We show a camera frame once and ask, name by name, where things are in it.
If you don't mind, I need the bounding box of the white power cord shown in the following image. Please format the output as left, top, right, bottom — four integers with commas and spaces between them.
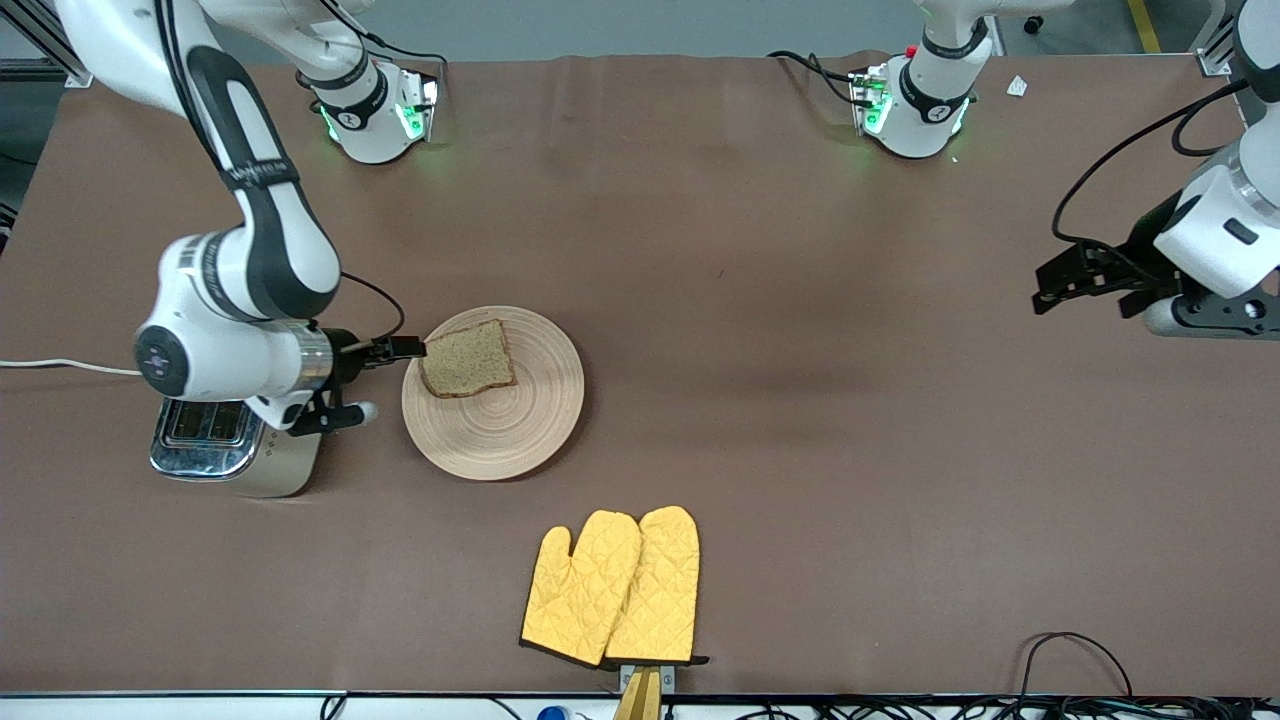
0, 357, 143, 378

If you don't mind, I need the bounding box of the round wooden plate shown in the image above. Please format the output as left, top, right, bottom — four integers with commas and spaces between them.
401, 305, 586, 482

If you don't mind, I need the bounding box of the silver beige toaster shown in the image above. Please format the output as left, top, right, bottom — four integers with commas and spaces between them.
150, 398, 323, 499

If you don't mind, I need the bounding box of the black cable bundle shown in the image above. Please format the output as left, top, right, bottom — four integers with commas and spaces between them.
740, 695, 1280, 720

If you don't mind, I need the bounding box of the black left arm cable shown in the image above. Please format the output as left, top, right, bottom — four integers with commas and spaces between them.
1052, 78, 1251, 246

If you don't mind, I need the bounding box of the black left base cable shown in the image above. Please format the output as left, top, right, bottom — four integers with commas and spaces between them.
768, 50, 863, 107

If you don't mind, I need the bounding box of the black base cable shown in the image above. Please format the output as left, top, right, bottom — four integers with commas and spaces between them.
768, 50, 863, 107
318, 0, 449, 71

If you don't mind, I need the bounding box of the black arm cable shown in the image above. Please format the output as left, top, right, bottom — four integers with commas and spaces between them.
338, 270, 406, 341
1052, 78, 1251, 246

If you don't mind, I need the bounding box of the tan wooden stick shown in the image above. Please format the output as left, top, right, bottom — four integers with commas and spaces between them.
612, 668, 663, 720

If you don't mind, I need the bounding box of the black right base cable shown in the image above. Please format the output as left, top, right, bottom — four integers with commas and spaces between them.
318, 0, 449, 71

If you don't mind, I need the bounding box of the yellow quilted oven mitt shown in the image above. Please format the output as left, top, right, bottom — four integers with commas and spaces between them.
603, 505, 711, 668
519, 510, 643, 669

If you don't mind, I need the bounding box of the thin black looped cable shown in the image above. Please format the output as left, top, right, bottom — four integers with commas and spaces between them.
1018, 632, 1136, 701

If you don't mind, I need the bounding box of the aluminium frame profile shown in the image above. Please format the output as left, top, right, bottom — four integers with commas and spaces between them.
1195, 0, 1256, 77
0, 0, 96, 89

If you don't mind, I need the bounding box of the brown toast slice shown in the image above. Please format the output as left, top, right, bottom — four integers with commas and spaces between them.
418, 319, 518, 400

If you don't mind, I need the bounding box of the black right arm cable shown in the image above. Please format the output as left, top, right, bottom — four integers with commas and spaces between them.
338, 270, 406, 341

